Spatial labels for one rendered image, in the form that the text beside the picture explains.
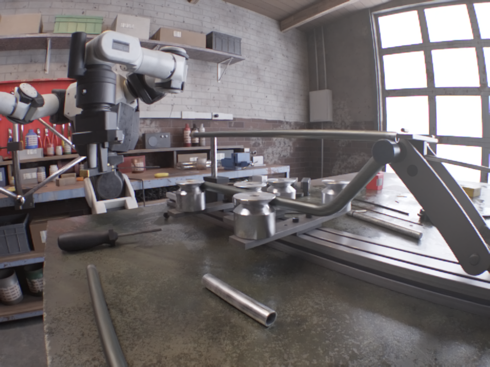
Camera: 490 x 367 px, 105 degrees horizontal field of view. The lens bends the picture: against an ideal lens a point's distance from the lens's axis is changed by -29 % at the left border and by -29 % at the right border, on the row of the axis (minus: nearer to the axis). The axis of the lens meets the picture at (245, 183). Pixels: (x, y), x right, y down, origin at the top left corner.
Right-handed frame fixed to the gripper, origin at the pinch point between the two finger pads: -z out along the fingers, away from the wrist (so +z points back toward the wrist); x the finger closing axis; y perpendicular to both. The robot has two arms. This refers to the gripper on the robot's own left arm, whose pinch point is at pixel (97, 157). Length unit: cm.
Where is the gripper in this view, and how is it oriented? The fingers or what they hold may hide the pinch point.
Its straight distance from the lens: 59.2
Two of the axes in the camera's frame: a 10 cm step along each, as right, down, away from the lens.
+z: -0.1, -9.9, -1.5
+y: 0.5, -1.5, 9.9
